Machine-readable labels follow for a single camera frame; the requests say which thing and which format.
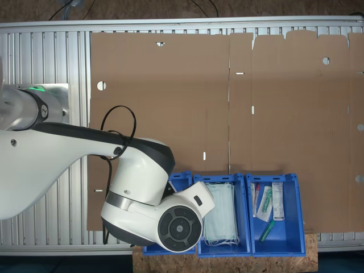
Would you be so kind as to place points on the blue bin with cotton packet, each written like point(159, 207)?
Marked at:
point(182, 177)

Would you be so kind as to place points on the green syringe clear packet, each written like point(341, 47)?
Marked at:
point(264, 207)

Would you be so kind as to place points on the blue bin with tube packets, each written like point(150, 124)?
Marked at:
point(293, 227)

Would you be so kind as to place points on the printed white flat packet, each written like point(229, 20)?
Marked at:
point(278, 204)

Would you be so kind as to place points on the chipboard wooden board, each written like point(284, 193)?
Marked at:
point(227, 264)

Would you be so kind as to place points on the brown cardboard sheet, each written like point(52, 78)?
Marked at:
point(170, 85)
point(298, 113)

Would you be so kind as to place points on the loose green capped tube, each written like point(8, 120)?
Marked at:
point(267, 231)

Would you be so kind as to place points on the blue bin with masks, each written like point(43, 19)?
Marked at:
point(224, 251)

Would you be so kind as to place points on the red capped tube packet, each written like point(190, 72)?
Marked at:
point(254, 203)

